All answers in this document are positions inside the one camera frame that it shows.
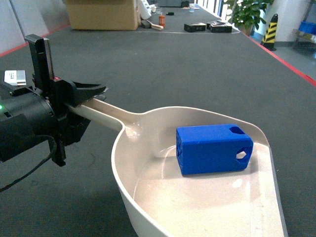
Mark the wooden handled brush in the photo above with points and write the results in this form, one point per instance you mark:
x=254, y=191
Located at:
x=148, y=24

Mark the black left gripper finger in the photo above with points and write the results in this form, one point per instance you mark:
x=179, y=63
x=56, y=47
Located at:
x=82, y=92

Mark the blue plastic block part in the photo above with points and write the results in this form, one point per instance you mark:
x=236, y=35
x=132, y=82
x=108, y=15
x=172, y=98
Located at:
x=212, y=148

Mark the black box left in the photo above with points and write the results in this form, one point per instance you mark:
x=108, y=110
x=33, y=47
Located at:
x=195, y=27

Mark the yellow black traffic cone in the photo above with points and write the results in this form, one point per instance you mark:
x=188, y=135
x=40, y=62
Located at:
x=268, y=40

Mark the black box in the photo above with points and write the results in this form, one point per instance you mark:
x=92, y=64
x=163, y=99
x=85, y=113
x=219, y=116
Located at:
x=219, y=26
x=195, y=27

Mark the large cardboard box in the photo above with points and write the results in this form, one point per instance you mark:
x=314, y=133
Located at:
x=103, y=14

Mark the green potted plant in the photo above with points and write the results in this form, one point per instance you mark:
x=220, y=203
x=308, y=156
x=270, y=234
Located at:
x=247, y=13

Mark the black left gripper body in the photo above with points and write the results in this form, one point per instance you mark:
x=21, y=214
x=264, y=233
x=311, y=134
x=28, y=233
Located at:
x=59, y=123

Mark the beige plastic dustpan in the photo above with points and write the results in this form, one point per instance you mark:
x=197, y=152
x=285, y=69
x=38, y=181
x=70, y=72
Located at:
x=161, y=202

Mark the black box right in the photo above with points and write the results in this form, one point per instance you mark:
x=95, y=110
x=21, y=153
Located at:
x=219, y=26

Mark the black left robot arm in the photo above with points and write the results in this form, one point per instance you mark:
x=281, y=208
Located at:
x=30, y=117

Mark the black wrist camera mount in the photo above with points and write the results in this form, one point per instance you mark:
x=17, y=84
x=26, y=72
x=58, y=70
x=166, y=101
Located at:
x=41, y=58

